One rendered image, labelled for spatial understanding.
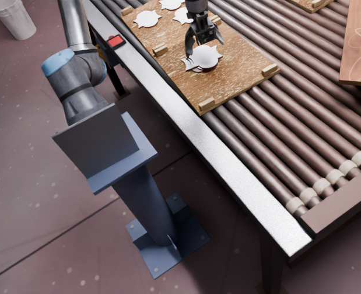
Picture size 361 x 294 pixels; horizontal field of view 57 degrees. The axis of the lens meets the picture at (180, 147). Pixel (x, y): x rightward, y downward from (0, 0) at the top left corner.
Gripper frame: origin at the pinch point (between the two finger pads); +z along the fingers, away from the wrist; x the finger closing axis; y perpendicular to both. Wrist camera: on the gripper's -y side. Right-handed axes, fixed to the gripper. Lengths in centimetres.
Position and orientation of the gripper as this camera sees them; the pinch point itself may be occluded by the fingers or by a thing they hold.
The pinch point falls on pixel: (204, 51)
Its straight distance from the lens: 135.6
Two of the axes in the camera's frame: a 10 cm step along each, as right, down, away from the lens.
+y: 3.0, 7.3, -6.1
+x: 9.3, -3.7, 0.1
